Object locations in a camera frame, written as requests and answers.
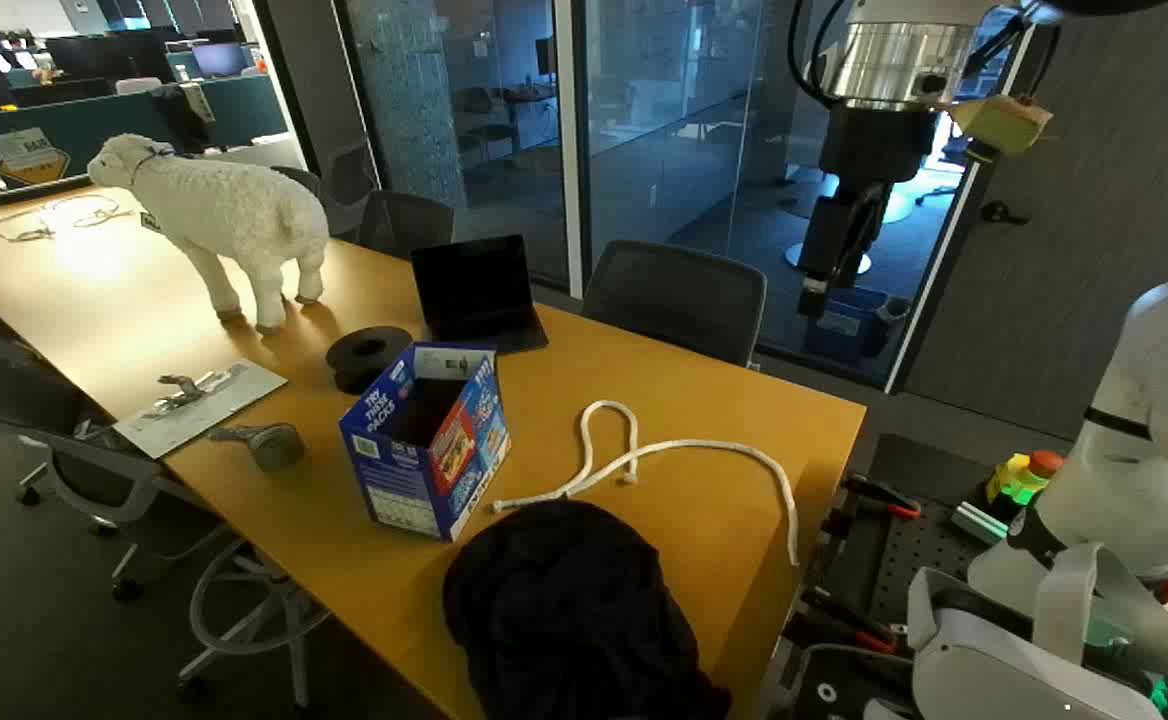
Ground yellowish wrist camera box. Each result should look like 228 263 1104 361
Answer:
954 90 1056 161

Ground black tape roll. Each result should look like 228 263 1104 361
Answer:
325 324 420 399

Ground green red emergency button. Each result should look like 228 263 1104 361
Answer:
948 447 1072 544

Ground short white braided rope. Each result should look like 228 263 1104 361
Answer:
489 395 645 519

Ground dark grey office chair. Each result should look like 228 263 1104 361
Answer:
583 235 772 373

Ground blue storage bin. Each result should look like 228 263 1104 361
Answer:
801 282 914 373

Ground black laptop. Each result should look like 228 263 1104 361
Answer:
410 231 554 361

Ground red handled pliers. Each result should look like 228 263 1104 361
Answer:
836 472 930 523

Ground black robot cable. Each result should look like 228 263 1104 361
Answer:
785 0 856 111

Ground yellow cardboard box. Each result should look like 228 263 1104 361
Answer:
0 122 75 188

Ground teal desk partition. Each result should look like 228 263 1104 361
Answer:
0 71 296 179

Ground black door handle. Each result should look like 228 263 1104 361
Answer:
977 197 1033 226

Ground grey handheld object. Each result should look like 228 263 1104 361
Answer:
207 418 308 476

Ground white ring-base stool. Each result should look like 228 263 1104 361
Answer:
173 529 338 712

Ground metal clip tool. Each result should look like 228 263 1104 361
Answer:
156 367 243 413

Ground computer monitor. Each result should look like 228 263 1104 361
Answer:
187 36 266 82

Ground white toy sheep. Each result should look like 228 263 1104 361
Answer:
86 129 338 330

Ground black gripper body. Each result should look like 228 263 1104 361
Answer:
815 101 945 207

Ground grey clipboard paper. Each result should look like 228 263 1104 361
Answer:
108 361 294 465

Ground blue cardboard snack box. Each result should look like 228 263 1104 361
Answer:
338 339 516 544

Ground black cloth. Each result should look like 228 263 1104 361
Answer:
441 496 737 720

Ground grey rolling office chair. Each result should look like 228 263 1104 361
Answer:
0 317 173 600

